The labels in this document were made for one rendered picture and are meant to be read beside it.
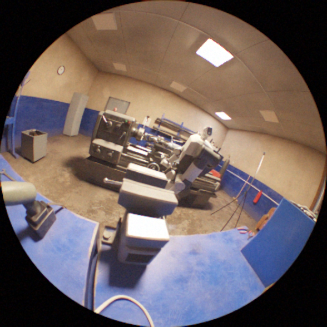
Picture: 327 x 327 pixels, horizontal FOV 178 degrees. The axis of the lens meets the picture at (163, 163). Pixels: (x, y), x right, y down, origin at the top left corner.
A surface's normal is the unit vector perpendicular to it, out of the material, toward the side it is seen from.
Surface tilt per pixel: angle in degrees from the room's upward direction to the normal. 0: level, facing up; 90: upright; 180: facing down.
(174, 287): 0
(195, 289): 0
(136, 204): 90
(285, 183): 90
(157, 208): 90
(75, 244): 0
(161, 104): 90
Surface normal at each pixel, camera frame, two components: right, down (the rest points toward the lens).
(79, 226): 0.38, -0.89
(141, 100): 0.18, 0.33
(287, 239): -0.91, -0.30
